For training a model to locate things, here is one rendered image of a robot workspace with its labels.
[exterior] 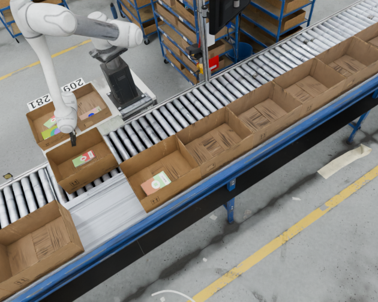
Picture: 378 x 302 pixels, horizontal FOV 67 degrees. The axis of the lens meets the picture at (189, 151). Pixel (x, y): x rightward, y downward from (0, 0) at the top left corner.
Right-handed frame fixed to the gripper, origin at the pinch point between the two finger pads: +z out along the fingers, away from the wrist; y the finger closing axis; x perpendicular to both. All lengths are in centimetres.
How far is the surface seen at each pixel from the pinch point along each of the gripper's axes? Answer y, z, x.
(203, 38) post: 6, -67, -101
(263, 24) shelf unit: 63, -46, -231
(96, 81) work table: 70, 0, -42
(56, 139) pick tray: 19.9, 12.6, 7.5
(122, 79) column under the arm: 26, -28, -48
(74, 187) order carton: -29.0, 13.9, 9.0
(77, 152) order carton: -0.1, 11.8, -2.2
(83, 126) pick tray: 20.4, 6.2, -13.2
